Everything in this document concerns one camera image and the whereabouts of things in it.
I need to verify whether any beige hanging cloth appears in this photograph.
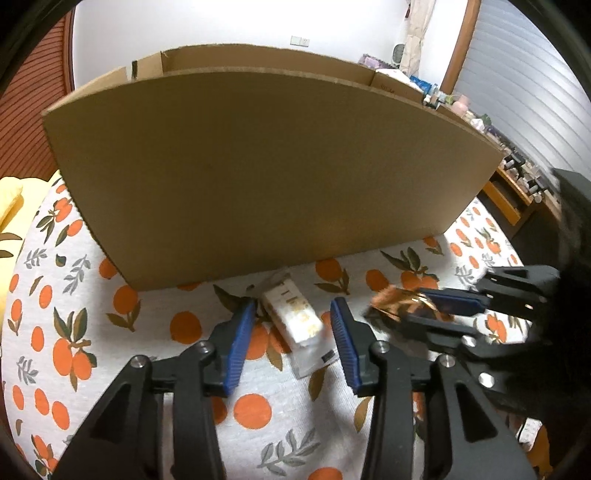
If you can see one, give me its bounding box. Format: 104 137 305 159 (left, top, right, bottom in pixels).
401 0 438 78

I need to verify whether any grey window blind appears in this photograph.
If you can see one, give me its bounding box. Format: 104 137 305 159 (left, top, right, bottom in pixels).
445 0 591 181

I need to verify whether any brown slatted wooden door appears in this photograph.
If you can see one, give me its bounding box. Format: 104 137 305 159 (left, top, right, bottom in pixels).
0 9 77 182

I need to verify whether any brown cardboard box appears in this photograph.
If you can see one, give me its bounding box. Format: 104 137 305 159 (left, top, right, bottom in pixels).
41 44 505 292

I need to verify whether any white gold snack packet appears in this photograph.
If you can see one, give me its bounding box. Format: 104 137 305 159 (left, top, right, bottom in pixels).
255 272 339 380

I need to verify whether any clutter on cabinet top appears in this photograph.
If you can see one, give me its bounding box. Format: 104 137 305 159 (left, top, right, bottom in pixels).
359 54 416 77

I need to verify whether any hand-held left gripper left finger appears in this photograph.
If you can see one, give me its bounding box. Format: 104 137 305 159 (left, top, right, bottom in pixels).
51 298 259 480

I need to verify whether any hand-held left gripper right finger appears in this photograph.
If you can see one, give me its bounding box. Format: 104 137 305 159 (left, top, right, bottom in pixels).
330 298 539 480

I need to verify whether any wooden shelf with bottles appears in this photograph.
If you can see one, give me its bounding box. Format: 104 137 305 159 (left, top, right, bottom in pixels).
410 76 557 204

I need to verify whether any wooden cabinet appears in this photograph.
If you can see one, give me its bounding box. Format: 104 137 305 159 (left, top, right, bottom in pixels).
480 161 561 227

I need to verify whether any orange foil snack packet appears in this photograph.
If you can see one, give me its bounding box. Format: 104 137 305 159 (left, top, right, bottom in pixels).
365 284 446 330

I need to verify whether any orange print tablecloth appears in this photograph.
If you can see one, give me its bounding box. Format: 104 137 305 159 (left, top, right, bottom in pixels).
0 178 555 480

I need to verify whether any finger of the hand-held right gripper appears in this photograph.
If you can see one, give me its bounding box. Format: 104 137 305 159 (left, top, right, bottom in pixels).
418 265 561 319
399 313 550 407

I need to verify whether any wooden window frame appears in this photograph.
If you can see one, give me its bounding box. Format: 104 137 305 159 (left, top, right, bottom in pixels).
438 0 483 95

